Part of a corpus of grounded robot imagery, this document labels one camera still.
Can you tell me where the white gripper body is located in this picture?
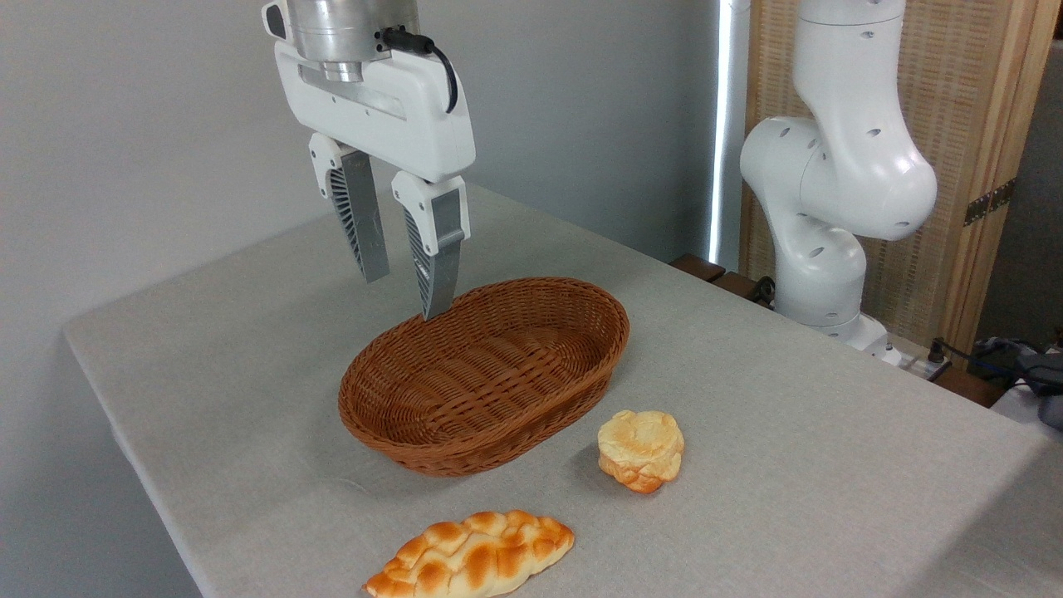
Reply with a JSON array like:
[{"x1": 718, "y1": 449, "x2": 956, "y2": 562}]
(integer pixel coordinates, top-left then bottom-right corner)
[{"x1": 262, "y1": 0, "x2": 477, "y2": 184}]

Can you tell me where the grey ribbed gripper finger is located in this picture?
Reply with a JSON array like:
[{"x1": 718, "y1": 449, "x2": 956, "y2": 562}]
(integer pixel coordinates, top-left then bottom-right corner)
[
  {"x1": 392, "y1": 170, "x2": 471, "y2": 321},
  {"x1": 309, "y1": 131, "x2": 390, "y2": 284}
]

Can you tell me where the round golden bread roll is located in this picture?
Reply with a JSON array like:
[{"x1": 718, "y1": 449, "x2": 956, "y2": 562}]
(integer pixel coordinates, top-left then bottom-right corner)
[{"x1": 597, "y1": 409, "x2": 686, "y2": 495}]

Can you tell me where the brown oval wicker basket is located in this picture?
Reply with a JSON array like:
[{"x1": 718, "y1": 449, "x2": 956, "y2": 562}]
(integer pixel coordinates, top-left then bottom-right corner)
[{"x1": 338, "y1": 277, "x2": 630, "y2": 478}]

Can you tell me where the long braided bread loaf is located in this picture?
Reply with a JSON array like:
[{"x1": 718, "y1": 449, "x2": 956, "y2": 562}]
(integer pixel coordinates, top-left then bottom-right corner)
[{"x1": 362, "y1": 510, "x2": 576, "y2": 598}]

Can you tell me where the grey tablecloth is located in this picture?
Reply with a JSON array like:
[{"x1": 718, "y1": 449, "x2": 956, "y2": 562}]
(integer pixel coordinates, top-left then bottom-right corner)
[{"x1": 62, "y1": 174, "x2": 1063, "y2": 598}]

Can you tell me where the white power strip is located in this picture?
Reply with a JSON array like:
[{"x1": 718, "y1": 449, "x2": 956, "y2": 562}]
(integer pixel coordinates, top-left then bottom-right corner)
[{"x1": 880, "y1": 341, "x2": 952, "y2": 383}]

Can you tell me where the metal screen hinge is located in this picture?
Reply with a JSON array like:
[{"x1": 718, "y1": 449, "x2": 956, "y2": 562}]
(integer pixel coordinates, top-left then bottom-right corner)
[{"x1": 963, "y1": 179, "x2": 1016, "y2": 227}]

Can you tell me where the wooden woven folding screen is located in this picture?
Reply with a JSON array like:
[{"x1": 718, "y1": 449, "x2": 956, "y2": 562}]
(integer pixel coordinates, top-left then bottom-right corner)
[{"x1": 739, "y1": 0, "x2": 1063, "y2": 358}]

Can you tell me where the grey blue bag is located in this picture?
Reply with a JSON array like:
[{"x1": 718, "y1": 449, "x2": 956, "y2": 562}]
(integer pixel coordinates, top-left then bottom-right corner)
[{"x1": 967, "y1": 335, "x2": 1063, "y2": 433}]

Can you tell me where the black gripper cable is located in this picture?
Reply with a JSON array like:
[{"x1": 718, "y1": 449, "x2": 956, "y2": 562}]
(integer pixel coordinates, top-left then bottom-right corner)
[{"x1": 378, "y1": 27, "x2": 459, "y2": 115}]

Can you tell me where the black power cable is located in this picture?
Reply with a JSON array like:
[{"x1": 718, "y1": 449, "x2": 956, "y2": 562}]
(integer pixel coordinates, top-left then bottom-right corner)
[{"x1": 945, "y1": 345, "x2": 1063, "y2": 391}]

